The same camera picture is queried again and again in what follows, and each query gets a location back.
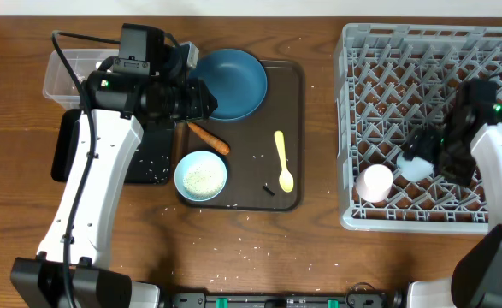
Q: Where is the light blue cup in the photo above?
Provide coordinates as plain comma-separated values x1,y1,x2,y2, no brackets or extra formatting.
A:
397,153,434,182

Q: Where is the dark blue plate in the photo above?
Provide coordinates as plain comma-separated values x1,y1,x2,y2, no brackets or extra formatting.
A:
190,49,268,122

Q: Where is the pink cup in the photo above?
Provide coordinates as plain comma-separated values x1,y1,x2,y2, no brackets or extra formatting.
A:
355,164,393,203

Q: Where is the light blue bowl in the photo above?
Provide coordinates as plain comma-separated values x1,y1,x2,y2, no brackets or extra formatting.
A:
174,151,227,202

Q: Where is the white rice pile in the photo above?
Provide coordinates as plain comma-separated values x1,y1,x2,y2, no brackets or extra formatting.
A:
183,163,225,200

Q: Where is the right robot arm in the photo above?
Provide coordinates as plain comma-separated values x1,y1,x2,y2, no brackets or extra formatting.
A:
397,78,502,307

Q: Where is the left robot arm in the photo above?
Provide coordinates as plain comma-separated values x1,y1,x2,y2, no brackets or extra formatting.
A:
10,23,217,307

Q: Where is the grey dishwasher rack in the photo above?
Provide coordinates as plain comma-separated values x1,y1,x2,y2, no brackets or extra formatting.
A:
334,23,502,234

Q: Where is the orange carrot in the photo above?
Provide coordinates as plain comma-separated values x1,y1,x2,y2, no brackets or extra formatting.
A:
187,122,230,156

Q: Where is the black plastic bin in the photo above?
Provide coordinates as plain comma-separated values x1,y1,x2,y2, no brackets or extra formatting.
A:
50,109,175,185

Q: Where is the dark brown tray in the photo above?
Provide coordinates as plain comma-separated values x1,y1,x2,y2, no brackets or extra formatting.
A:
179,60,305,212

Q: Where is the small black piece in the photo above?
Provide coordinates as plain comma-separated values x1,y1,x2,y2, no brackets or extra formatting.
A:
263,185,275,196

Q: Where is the yellow plastic spoon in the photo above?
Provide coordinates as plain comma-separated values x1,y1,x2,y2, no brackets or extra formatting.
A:
274,130,294,193

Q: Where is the clear plastic bin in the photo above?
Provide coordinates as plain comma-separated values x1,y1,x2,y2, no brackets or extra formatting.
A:
42,49,118,110

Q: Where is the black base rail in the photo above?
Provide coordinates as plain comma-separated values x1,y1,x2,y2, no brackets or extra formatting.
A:
160,283,406,308

